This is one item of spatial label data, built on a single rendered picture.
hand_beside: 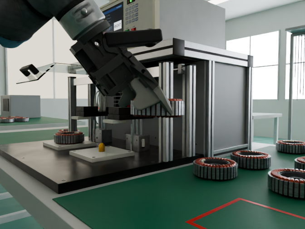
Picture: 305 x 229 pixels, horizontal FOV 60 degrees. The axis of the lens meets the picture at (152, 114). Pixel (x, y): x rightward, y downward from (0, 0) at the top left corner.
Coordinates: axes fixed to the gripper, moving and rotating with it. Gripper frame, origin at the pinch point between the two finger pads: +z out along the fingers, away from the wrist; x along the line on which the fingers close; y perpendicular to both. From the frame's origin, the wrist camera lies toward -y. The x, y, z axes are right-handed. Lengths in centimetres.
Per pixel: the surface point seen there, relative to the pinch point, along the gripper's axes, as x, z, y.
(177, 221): 14.5, 11.8, 12.9
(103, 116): -60, 5, 4
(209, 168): -1.9, 20.2, -2.0
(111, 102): -72, 4, -5
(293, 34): -229, 116, -297
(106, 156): -24.4, 8.2, 13.9
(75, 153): -32.8, 3.5, 20.5
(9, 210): -201, 44, 102
